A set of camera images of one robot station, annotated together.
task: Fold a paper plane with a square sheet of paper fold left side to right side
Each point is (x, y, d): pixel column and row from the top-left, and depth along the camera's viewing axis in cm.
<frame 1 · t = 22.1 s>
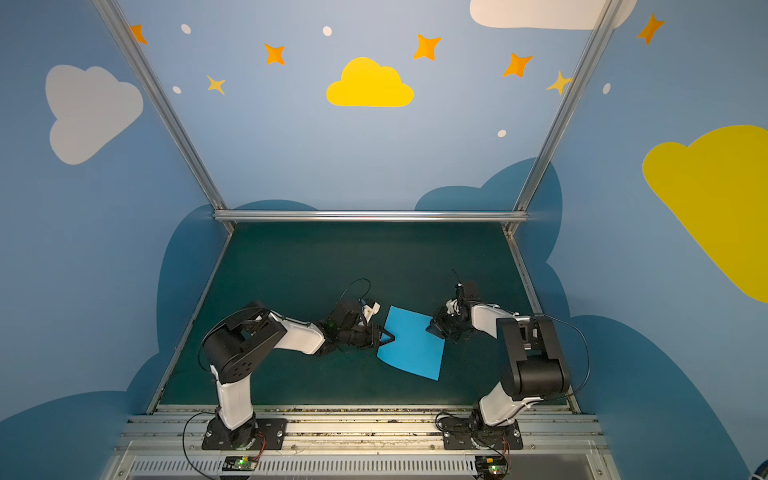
left hand: (392, 342, 88), fingers open
right hand: (427, 325, 93), fingers closed
blue square paper sheet: (414, 342, 92), on the table

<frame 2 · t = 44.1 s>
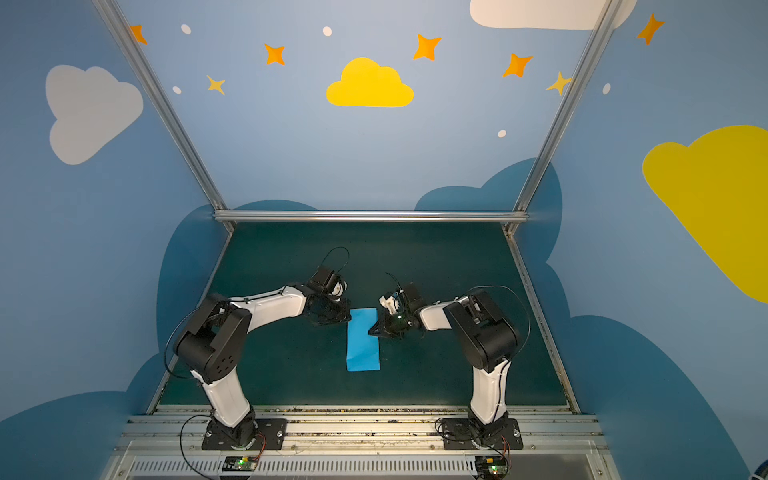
left hand: (353, 317, 93), fingers closed
right hand: (370, 332, 93), fingers closed
blue square paper sheet: (362, 346, 91), on the table

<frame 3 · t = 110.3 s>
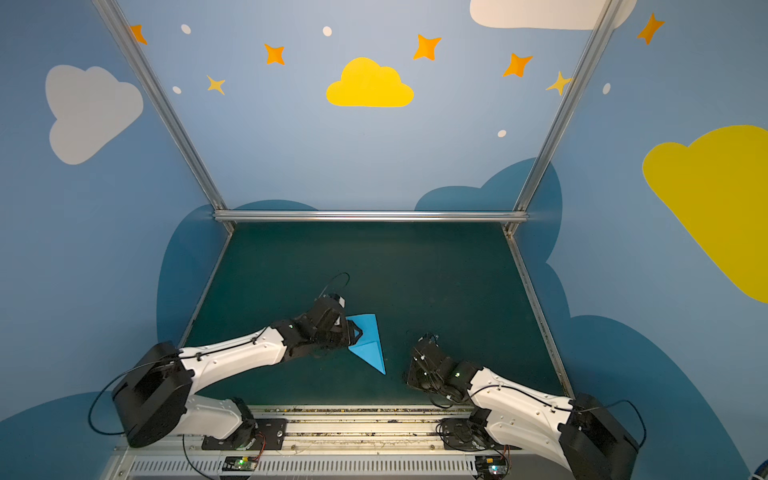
left hand: (360, 336, 84), fingers open
right hand: (403, 373, 83), fingers closed
blue square paper sheet: (369, 346, 89), point 4 cm above the table

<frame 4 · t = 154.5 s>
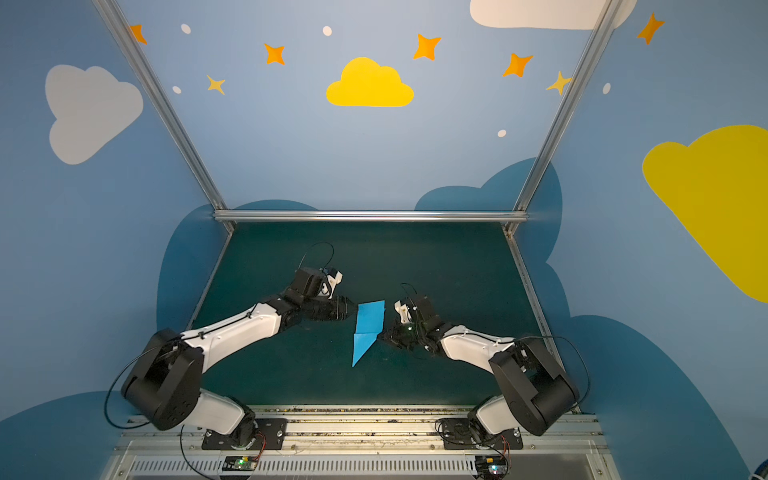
left hand: (354, 309, 86), fingers open
right hand: (375, 334, 85), fingers closed
blue square paper sheet: (370, 319, 95), point 3 cm above the table

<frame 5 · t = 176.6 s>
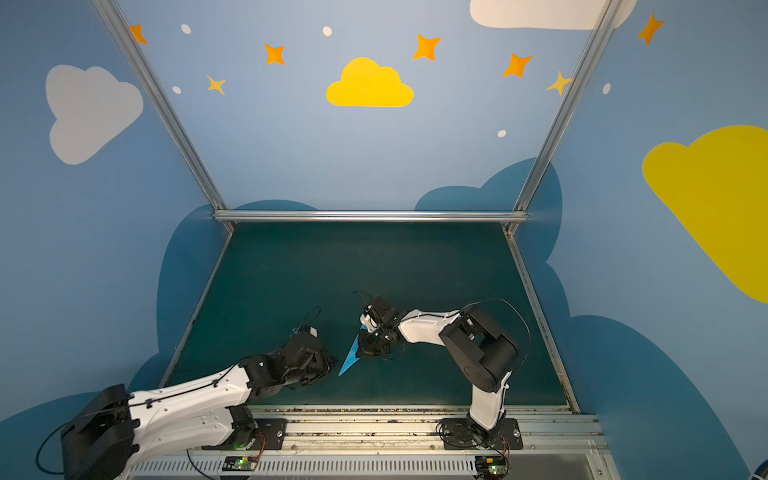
left hand: (343, 365, 81), fingers closed
right hand: (355, 353, 87), fingers closed
blue square paper sheet: (352, 358, 90), on the table

